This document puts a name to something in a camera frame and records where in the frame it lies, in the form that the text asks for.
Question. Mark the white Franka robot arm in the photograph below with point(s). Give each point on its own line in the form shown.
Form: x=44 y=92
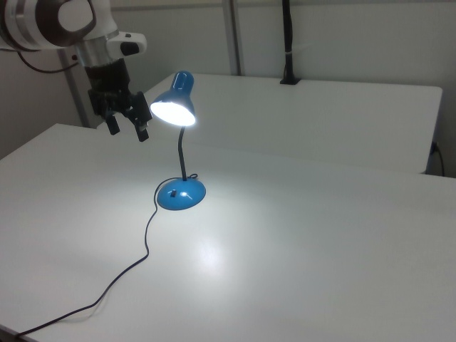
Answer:
x=35 y=21

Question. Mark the grey aluminium frame post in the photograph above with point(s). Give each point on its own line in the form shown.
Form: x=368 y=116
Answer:
x=73 y=89
x=233 y=35

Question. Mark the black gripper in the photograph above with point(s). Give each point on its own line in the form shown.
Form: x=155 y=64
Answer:
x=107 y=82

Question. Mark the blue desk lamp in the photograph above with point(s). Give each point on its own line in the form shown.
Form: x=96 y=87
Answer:
x=181 y=194

